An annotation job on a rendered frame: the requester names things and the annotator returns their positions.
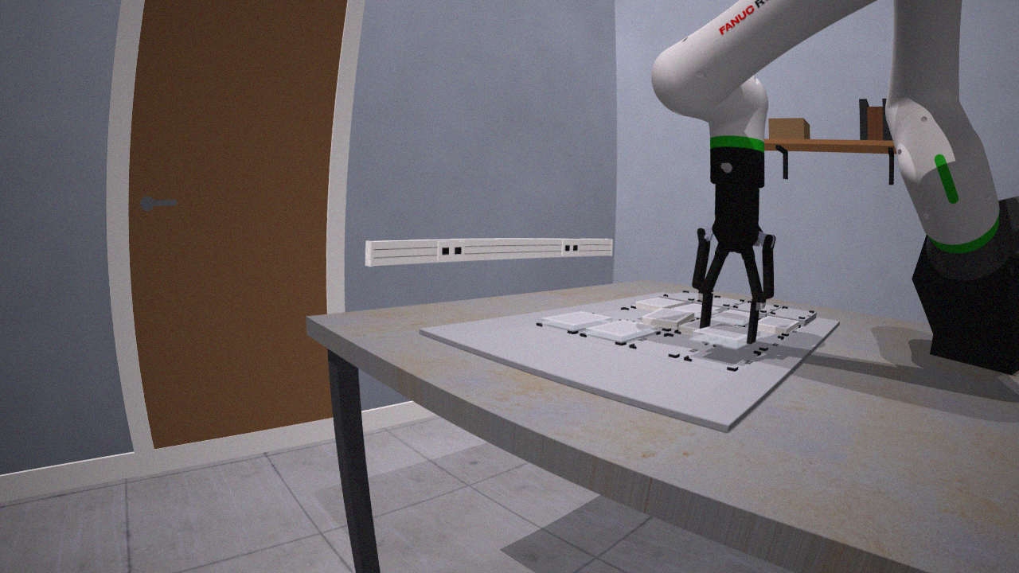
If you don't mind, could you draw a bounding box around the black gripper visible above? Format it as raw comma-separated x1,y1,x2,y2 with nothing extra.
692,185,776,344

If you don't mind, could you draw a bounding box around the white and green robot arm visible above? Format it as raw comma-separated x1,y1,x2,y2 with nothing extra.
651,0,1019,281

